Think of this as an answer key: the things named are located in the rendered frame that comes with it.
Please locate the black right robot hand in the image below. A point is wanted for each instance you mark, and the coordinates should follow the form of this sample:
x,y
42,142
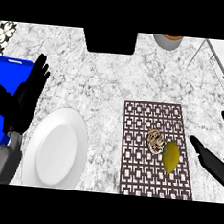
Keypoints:
x,y
216,166

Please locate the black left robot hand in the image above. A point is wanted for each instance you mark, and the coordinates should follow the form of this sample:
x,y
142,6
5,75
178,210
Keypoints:
x,y
28,97

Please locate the brown patterned placemat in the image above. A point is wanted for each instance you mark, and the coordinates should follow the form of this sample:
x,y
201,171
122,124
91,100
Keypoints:
x,y
137,177

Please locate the blue tray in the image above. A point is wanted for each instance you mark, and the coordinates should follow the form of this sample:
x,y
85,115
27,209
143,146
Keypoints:
x,y
7,72

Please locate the white oval plate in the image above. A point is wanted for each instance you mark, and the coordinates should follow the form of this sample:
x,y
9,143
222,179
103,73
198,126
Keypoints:
x,y
58,147

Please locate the black appliance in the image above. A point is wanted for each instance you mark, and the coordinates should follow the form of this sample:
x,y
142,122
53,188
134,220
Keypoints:
x,y
110,41

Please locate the grey pot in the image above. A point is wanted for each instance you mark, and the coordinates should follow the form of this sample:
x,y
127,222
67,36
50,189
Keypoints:
x,y
167,43

